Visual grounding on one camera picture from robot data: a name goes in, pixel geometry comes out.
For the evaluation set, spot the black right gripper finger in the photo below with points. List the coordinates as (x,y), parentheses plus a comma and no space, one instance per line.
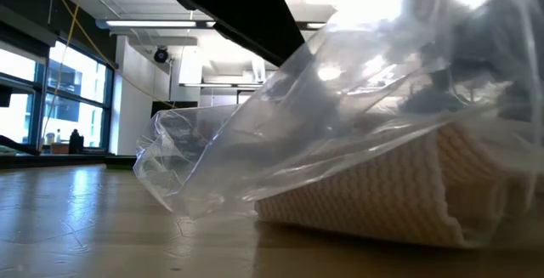
(516,103)
(433,99)

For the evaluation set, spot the white elastic bandage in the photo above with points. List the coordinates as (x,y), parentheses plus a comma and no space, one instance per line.
(382,193)

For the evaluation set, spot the clear plastic bag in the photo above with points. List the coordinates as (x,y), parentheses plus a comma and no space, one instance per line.
(297,142)

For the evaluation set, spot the ceiling light bar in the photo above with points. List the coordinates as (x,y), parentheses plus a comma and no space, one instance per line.
(149,23)

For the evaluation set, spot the round black ceiling device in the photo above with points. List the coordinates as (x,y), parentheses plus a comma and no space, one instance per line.
(161,55)

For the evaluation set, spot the black monitor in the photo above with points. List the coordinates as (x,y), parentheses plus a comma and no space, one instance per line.
(170,104)

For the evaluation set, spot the blue-framed window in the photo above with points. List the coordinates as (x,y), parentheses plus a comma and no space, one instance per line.
(76,74)

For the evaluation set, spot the small brown box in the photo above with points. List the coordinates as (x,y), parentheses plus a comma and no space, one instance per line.
(59,148)

